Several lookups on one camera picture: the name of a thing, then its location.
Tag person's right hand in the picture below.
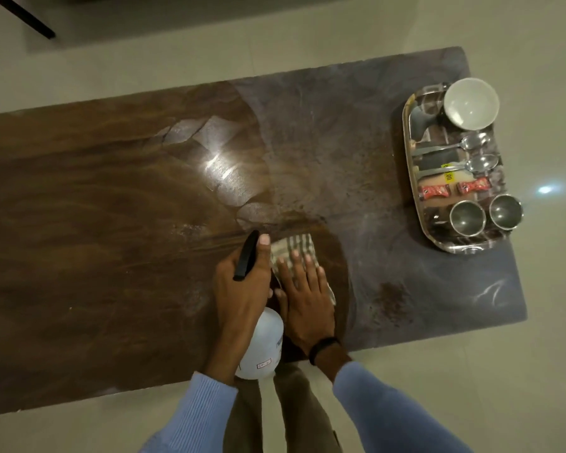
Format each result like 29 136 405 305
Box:
275 250 338 358

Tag person's left hand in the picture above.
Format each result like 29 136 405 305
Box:
204 234 275 386

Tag checked cleaning cloth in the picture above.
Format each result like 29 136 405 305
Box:
269 233 337 307

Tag white spray bottle black trigger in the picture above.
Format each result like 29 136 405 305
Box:
232 230 285 381

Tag person's right forearm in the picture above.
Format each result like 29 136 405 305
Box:
317 345 475 453

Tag person's left forearm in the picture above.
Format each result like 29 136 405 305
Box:
139 365 239 453

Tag black wristband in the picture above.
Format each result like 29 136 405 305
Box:
308 337 341 367

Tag person's brown trouser legs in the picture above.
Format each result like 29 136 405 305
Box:
223 362 343 453

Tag steel serving tray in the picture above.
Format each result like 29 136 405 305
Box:
402 82 524 254

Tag red sachet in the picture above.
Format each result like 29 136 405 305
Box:
456 176 493 196
417 185 452 202

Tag small steel cup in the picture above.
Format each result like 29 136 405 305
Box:
489 193 524 231
449 200 487 238

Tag pale packet with yellow label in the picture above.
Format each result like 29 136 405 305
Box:
420 168 470 185

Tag steel spoon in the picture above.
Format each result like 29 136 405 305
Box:
414 154 501 178
412 132 494 156

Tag white bowl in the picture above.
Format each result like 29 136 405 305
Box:
443 77 501 131

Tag black furniture leg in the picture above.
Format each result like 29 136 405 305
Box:
0 0 57 41

